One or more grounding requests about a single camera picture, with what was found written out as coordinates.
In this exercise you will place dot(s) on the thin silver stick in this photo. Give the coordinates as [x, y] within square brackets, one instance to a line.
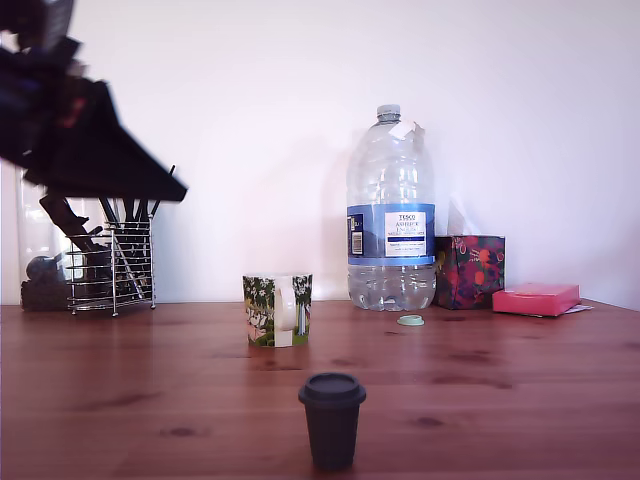
[131, 270]

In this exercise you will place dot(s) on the loose paper sheets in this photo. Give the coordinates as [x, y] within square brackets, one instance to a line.
[582, 307]

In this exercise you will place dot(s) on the black angular tool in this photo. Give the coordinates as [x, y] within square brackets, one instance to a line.
[62, 215]

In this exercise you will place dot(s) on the dark brown heap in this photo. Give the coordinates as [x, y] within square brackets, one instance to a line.
[42, 297]

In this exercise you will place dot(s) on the floral print white mug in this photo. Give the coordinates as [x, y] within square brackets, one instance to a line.
[302, 300]

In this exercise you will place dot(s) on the flat pink box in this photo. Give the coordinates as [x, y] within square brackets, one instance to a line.
[537, 300]

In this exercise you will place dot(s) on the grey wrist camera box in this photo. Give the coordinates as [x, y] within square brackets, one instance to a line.
[57, 20]

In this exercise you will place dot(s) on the dark floral tissue box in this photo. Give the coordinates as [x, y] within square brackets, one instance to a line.
[471, 270]

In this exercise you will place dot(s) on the pale green capsule lid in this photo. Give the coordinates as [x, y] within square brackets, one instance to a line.
[411, 320]

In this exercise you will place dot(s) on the black chopstick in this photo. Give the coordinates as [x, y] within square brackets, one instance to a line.
[106, 210]
[145, 210]
[139, 210]
[156, 209]
[113, 210]
[132, 210]
[125, 210]

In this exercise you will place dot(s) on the dark round object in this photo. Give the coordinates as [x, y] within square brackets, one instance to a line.
[40, 267]

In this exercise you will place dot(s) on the large clear water bottle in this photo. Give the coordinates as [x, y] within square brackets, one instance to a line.
[391, 175]

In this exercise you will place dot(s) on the clear container with white lid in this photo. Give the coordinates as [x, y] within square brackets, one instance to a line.
[30, 235]

